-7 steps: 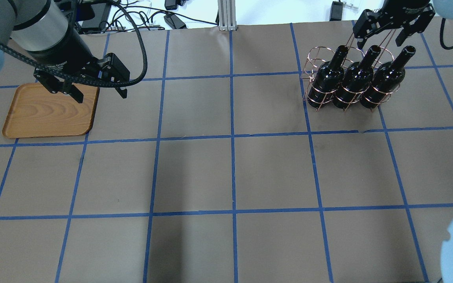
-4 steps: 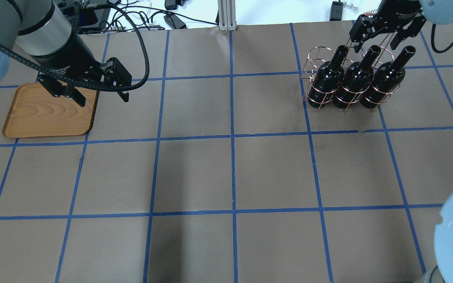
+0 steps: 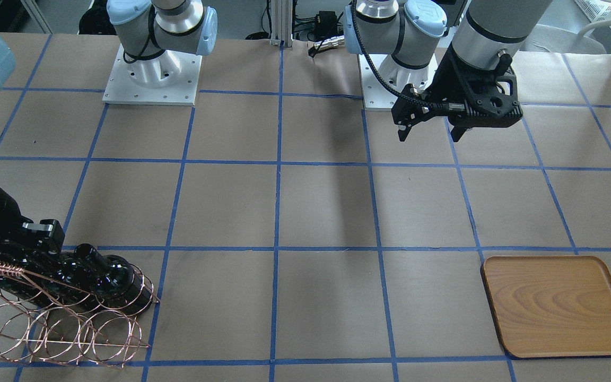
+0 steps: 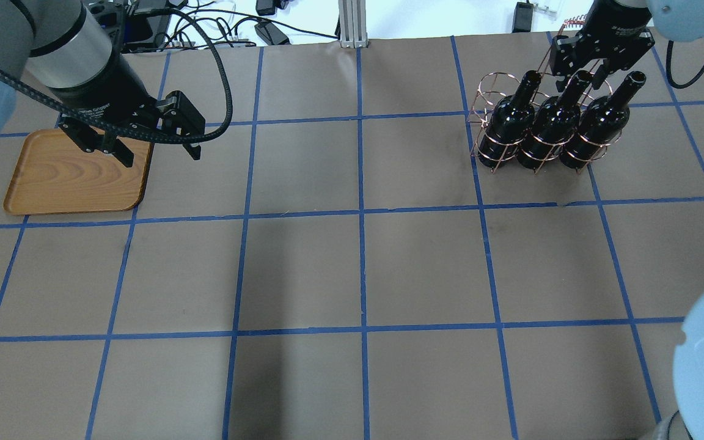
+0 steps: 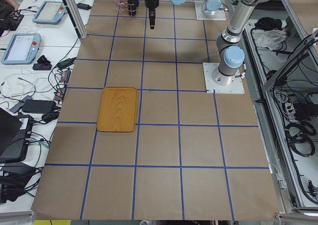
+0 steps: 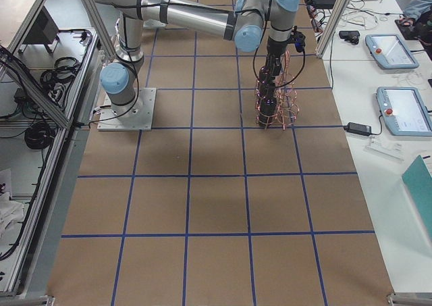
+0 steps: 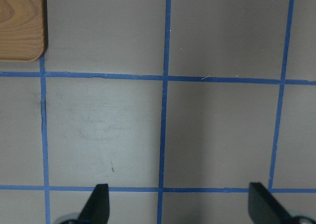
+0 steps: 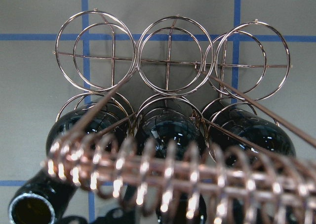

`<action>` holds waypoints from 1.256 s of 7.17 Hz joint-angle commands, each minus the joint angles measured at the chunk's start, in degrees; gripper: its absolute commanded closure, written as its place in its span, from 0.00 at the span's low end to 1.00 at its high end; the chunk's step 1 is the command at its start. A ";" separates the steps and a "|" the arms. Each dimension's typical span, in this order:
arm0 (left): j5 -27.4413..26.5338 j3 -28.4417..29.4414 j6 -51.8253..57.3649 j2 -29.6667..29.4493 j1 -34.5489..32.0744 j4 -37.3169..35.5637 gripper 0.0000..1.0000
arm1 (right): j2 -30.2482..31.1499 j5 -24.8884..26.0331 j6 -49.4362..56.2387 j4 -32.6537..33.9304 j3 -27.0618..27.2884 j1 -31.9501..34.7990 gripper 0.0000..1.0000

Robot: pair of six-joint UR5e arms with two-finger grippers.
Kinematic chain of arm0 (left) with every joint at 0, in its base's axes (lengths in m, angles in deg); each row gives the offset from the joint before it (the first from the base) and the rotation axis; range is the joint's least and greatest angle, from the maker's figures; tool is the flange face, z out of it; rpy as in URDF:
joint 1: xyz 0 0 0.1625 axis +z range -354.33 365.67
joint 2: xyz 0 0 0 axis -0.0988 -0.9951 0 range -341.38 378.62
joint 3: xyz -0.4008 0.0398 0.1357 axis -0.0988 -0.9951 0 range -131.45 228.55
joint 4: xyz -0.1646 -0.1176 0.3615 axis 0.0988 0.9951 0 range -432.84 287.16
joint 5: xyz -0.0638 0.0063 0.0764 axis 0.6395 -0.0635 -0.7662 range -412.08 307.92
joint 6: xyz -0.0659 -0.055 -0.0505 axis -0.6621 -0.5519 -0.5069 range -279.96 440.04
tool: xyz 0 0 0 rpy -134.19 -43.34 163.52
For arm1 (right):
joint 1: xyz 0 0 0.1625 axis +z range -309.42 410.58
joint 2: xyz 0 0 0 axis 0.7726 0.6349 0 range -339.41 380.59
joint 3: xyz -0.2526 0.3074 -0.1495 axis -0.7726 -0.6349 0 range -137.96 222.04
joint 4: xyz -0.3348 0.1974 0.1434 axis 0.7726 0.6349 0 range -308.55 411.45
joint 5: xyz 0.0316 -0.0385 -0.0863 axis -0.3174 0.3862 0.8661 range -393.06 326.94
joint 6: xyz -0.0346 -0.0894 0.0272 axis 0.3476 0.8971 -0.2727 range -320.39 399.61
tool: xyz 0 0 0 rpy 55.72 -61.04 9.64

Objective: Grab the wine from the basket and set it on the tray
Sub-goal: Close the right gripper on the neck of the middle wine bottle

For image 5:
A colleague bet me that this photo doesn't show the black laptop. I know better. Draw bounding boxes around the black laptop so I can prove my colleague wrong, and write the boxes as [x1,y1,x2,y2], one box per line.
[0,109,33,163]

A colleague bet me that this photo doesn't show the black power adapter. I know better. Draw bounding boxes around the black power adapter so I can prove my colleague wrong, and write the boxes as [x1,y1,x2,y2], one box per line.
[77,2,91,10]

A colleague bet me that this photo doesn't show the dark wine bottle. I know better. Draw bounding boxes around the dark wine bottle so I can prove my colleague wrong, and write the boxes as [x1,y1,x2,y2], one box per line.
[127,0,139,16]

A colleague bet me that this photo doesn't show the wooden tray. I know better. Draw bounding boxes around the wooden tray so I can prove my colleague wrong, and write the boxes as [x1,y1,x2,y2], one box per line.
[96,86,138,133]

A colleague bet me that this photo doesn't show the far teach pendant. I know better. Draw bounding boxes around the far teach pendant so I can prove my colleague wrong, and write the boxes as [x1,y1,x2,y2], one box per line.
[32,1,67,24]

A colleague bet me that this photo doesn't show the teach pendant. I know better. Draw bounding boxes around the teach pendant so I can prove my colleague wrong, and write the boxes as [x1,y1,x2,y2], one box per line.
[1,33,41,65]
[32,1,67,24]

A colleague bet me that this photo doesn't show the white crumpled cloth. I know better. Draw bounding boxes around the white crumpled cloth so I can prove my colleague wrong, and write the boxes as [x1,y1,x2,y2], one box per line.
[255,29,287,51]

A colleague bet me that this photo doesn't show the aluminium frame post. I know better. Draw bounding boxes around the aluminium frame post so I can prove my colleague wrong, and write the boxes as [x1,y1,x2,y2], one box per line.
[62,0,87,41]

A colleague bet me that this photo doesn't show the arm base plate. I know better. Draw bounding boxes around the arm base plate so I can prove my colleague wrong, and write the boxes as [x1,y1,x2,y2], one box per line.
[203,63,244,94]
[194,0,226,21]

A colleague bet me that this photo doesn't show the near teach pendant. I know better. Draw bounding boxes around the near teach pendant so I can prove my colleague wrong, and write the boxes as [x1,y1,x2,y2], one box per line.
[1,33,41,65]

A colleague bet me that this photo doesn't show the black handheld scanner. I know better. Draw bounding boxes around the black handheld scanner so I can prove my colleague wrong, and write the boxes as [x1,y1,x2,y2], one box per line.
[32,55,52,71]

